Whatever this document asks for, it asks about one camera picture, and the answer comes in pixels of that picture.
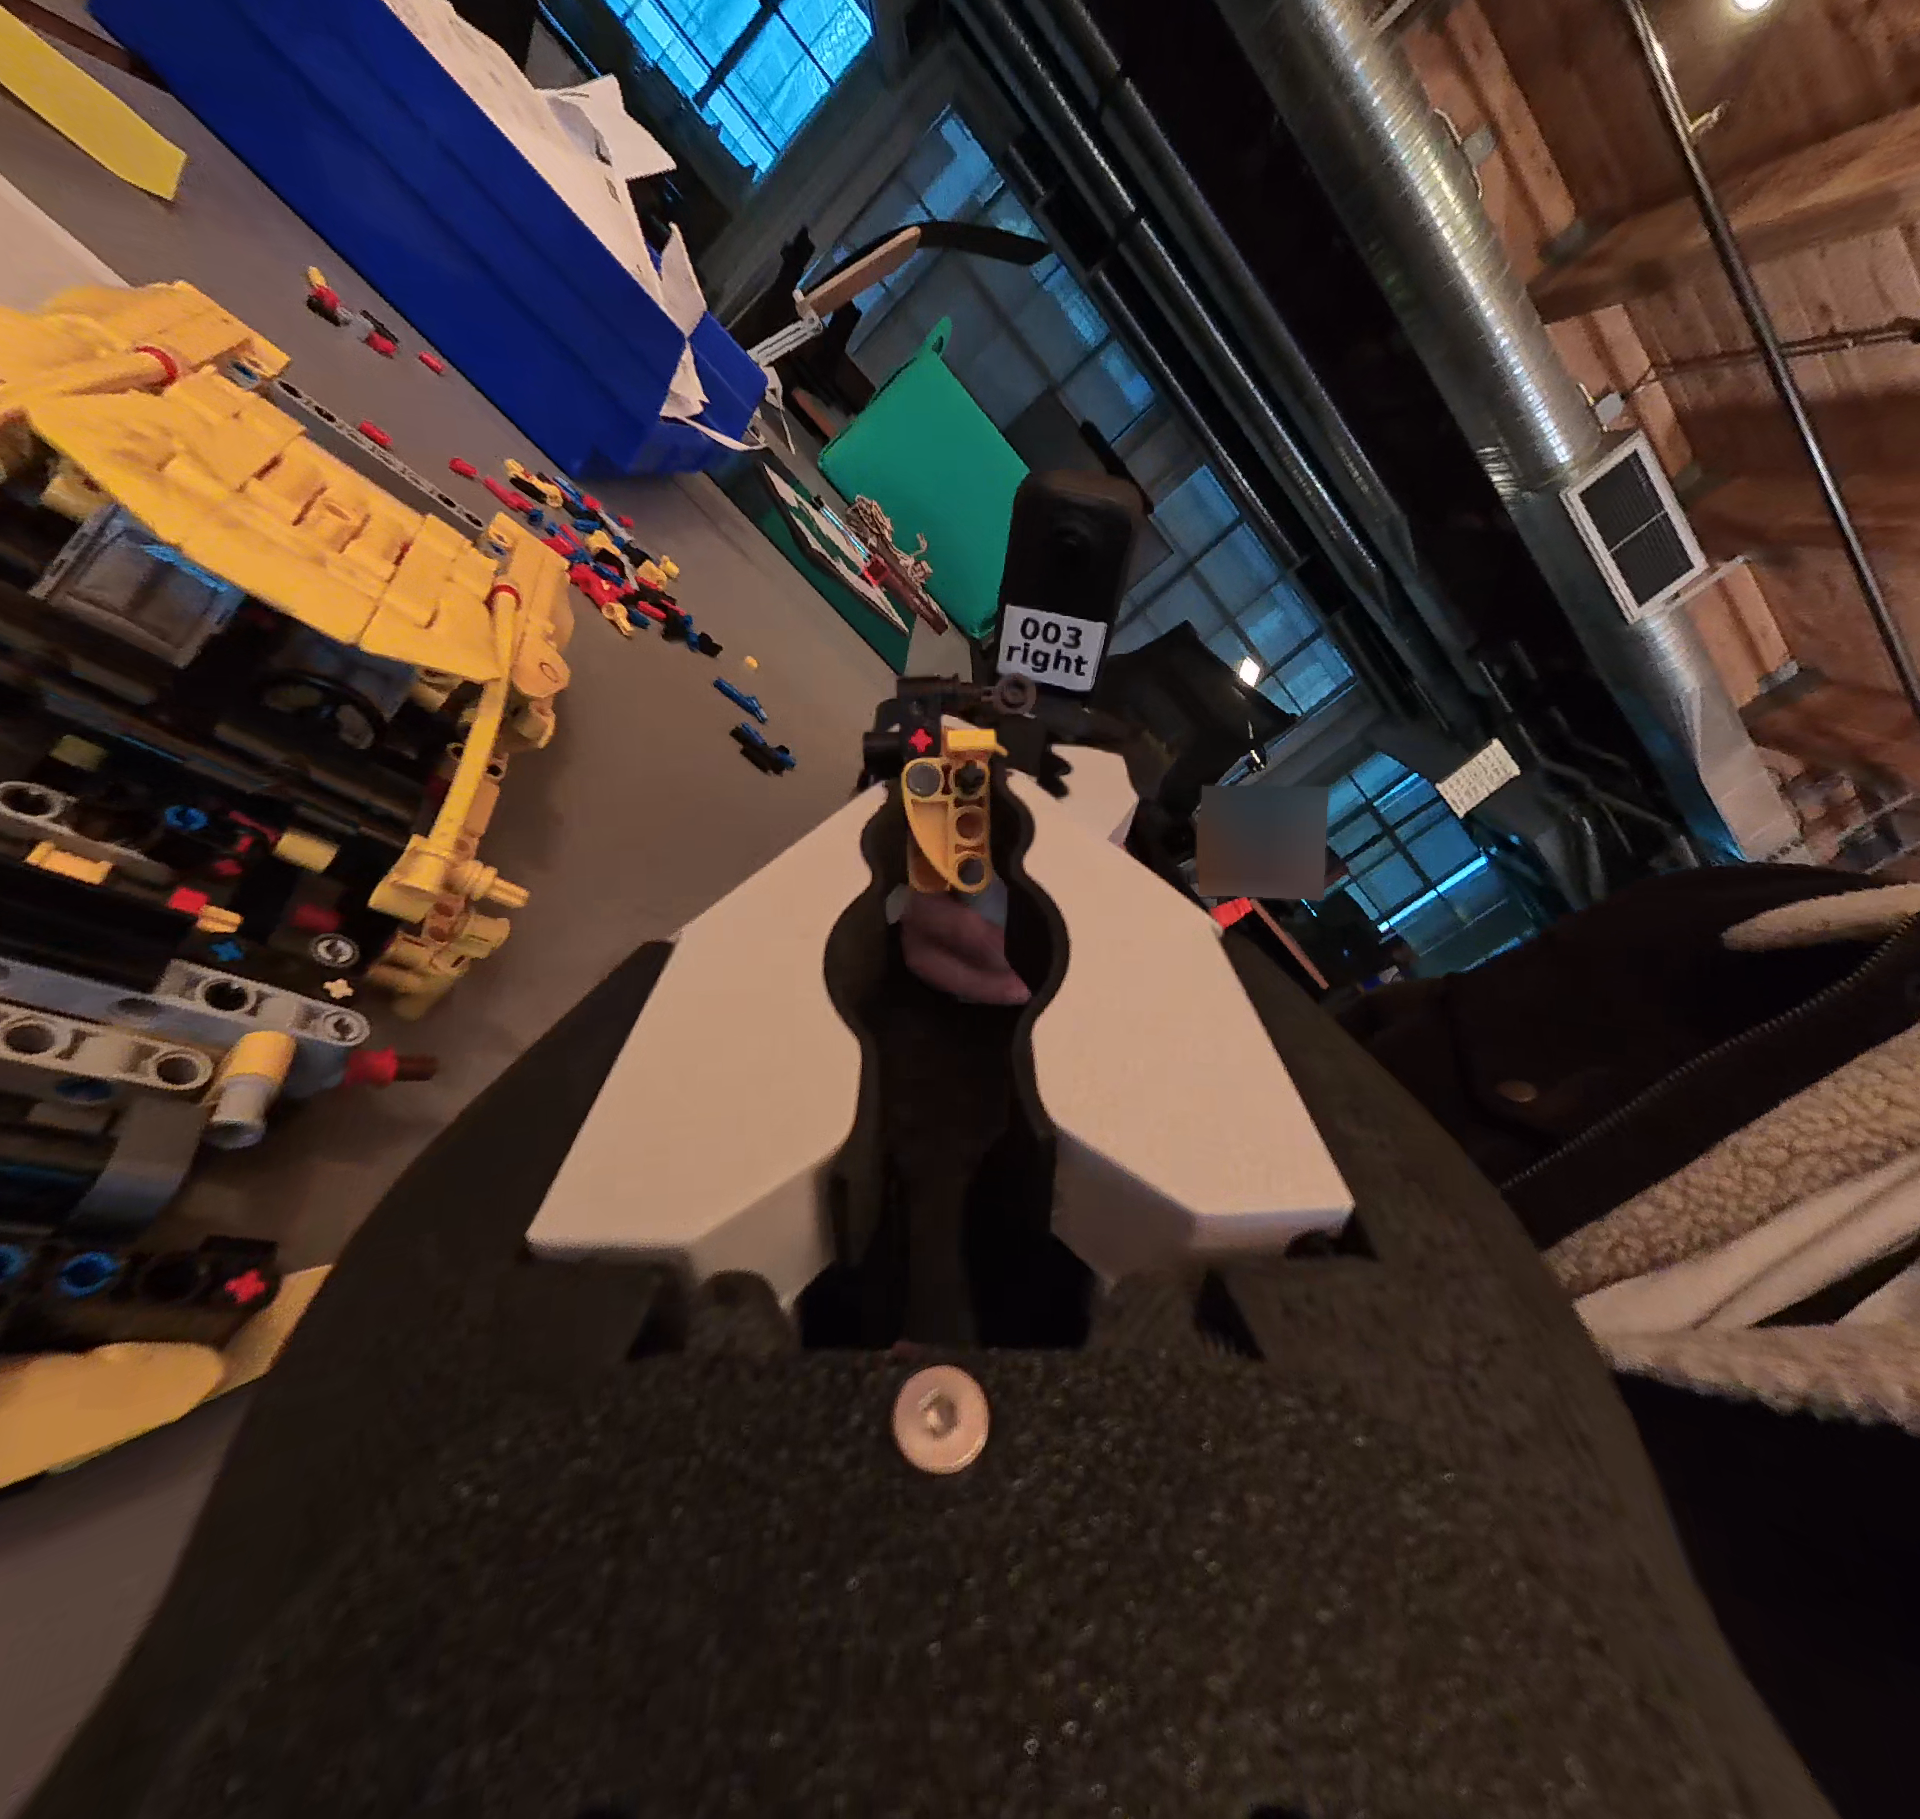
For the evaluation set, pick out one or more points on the small brick model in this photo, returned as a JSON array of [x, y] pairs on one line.
[[885, 539]]

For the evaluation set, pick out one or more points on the yellow brick wing piece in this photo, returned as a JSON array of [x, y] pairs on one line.
[[120, 1400]]

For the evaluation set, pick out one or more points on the person's right hand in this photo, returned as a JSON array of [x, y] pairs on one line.
[[960, 944]]

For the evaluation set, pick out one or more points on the scattered coloured brick pieces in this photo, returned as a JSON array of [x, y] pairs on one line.
[[600, 561]]

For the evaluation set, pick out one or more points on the white crumpled paper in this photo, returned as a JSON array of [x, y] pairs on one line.
[[495, 52]]

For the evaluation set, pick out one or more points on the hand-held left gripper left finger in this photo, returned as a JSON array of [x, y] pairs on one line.
[[708, 1102]]

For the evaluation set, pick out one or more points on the metal ventilation duct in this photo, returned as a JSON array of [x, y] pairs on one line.
[[1440, 229]]

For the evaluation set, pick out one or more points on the desk lamp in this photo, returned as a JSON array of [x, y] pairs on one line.
[[902, 261]]

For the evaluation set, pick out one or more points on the green corrugated box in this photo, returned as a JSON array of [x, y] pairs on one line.
[[947, 471]]

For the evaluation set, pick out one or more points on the white shirt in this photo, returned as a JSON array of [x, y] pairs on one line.
[[1771, 1250]]

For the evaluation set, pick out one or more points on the yellow brick car model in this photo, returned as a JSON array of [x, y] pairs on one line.
[[242, 531]]

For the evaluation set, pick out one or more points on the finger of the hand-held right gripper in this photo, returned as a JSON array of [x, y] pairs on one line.
[[1101, 799]]

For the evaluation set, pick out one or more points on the yellow paper sheet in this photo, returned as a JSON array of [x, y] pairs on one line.
[[77, 95]]

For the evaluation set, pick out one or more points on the dark green tray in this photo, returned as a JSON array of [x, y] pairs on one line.
[[811, 561]]

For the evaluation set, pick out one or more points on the blue plastic bin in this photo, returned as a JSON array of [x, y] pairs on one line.
[[362, 109]]

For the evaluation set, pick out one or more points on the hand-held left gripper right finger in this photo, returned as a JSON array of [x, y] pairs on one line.
[[1187, 1102]]

